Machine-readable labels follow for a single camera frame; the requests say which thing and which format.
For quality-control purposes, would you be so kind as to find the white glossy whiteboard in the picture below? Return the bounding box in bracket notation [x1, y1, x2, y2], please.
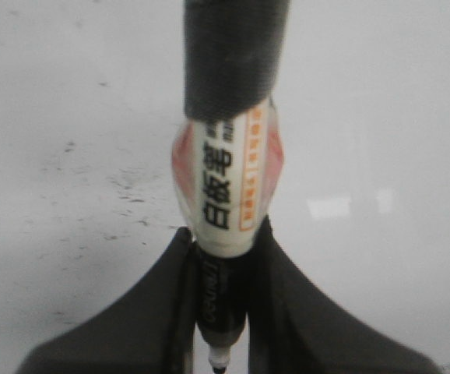
[0, 1, 450, 373]

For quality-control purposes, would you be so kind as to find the white black whiteboard marker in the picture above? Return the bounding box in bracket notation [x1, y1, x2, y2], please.
[171, 1, 289, 373]

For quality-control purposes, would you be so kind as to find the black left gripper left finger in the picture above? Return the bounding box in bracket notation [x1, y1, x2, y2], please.
[17, 228, 195, 373]

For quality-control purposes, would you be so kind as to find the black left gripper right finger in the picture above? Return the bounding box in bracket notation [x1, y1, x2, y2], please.
[248, 218, 441, 373]

